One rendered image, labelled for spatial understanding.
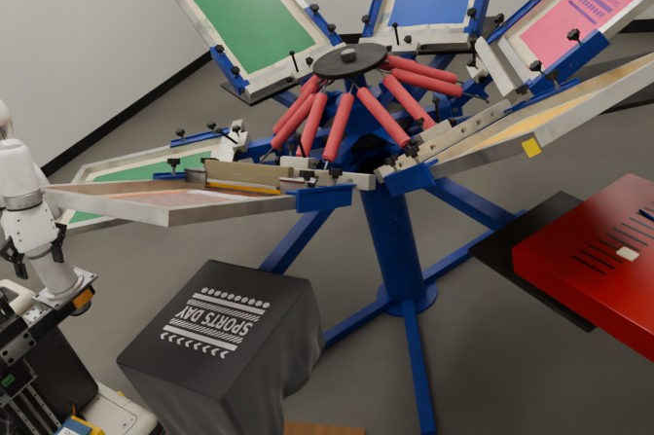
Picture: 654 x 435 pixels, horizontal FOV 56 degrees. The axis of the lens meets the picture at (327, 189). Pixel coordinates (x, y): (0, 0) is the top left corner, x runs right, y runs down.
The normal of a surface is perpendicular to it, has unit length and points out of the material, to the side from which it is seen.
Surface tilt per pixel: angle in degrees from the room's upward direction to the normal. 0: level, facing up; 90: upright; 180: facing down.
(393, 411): 0
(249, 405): 91
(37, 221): 91
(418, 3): 32
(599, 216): 0
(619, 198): 0
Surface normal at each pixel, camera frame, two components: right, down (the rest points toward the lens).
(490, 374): -0.25, -0.81
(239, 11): 0.05, -0.50
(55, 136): 0.84, 0.09
